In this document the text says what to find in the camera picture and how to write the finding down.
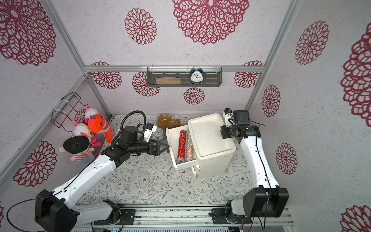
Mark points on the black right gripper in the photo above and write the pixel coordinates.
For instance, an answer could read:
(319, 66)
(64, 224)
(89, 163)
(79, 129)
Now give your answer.
(227, 132)

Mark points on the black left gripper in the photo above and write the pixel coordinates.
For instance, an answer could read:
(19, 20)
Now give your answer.
(157, 151)

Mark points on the white top drawer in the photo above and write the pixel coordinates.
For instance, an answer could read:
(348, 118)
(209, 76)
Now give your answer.
(177, 139)

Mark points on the white plastic drawer cabinet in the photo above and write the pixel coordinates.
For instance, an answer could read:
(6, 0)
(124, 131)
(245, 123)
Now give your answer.
(212, 151)

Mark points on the red glitter microphone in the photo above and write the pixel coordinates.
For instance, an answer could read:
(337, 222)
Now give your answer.
(181, 147)

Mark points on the rainbow rhinestone microphone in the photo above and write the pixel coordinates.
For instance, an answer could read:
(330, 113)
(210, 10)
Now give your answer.
(189, 147)

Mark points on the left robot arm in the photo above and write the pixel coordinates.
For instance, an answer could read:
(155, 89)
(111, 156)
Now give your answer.
(56, 211)

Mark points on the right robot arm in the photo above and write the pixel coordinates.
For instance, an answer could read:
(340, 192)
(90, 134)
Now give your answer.
(266, 199)

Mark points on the small white alarm clock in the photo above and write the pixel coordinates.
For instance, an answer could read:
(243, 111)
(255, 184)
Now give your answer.
(158, 134)

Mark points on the brown teddy bear plush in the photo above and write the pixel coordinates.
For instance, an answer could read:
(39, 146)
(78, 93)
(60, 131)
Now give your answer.
(165, 121)

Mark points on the orange fish plush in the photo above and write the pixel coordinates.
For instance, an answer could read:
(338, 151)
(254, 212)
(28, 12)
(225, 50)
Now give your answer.
(98, 125)

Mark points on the tan pouch on shelf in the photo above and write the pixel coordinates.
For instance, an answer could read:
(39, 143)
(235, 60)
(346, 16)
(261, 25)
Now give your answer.
(168, 81)

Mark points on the green alarm clock on shelf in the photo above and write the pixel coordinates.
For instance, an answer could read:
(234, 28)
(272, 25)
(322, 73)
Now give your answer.
(196, 76)

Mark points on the pink white plush doll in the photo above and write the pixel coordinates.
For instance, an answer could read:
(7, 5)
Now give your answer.
(81, 125)

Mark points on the black haired doll plush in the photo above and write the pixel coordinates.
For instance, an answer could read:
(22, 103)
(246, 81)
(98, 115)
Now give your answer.
(79, 147)

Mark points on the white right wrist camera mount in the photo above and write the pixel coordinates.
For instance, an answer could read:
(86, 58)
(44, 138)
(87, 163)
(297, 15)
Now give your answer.
(228, 116)

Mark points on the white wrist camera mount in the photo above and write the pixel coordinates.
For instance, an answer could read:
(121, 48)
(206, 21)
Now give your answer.
(149, 129)
(228, 116)

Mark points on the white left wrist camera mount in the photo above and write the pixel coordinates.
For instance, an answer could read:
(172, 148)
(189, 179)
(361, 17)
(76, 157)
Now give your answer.
(149, 129)

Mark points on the grey wall shelf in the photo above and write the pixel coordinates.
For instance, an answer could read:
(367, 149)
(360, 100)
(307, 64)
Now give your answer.
(211, 79)

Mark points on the horizontal aluminium wall rail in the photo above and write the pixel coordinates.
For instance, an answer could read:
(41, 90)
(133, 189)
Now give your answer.
(172, 68)

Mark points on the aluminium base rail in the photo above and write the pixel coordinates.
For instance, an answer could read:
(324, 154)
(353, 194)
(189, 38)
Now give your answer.
(188, 218)

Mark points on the black wire wall basket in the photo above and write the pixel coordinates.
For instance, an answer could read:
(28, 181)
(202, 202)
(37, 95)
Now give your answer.
(72, 112)

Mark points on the aluminium corner frame post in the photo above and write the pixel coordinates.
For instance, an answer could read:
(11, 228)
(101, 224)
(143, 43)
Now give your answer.
(277, 45)

